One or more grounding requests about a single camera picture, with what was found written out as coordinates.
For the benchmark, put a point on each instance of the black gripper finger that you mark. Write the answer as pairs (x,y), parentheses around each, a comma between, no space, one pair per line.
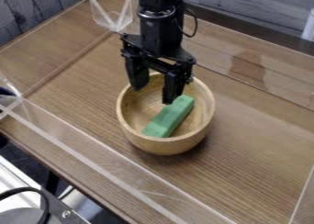
(172,87)
(136,72)

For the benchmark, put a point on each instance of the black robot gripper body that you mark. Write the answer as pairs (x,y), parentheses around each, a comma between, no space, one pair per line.
(157,44)

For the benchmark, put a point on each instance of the green rectangular block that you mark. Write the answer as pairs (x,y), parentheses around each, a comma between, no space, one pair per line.
(169,117)

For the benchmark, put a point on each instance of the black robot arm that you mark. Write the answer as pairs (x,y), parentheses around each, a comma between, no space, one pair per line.
(155,49)

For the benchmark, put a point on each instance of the brown wooden bowl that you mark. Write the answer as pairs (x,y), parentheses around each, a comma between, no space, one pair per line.
(136,108)

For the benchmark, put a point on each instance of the clear acrylic table barrier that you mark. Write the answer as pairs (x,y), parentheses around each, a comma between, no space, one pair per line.
(237,164)

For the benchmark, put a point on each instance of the black table leg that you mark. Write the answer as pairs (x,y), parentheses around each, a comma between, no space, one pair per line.
(52,183)

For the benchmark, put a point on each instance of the white post at right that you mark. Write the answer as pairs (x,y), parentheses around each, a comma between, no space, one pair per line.
(307,35)

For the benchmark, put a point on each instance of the grey metal bracket with screw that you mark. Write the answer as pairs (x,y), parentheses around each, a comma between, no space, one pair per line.
(60,213)

